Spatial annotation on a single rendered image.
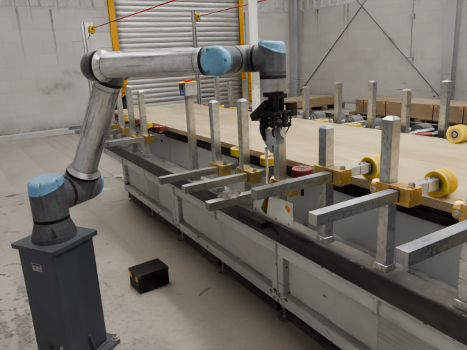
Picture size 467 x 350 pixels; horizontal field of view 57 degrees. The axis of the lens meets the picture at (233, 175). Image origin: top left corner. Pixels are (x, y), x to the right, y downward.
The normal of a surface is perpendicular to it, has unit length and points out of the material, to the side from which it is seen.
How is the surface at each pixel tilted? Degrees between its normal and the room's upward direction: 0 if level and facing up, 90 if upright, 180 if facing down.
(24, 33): 90
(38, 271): 90
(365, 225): 90
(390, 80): 90
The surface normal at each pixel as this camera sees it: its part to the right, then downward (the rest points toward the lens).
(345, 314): -0.85, 0.18
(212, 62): -0.37, 0.26
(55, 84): 0.55, 0.19
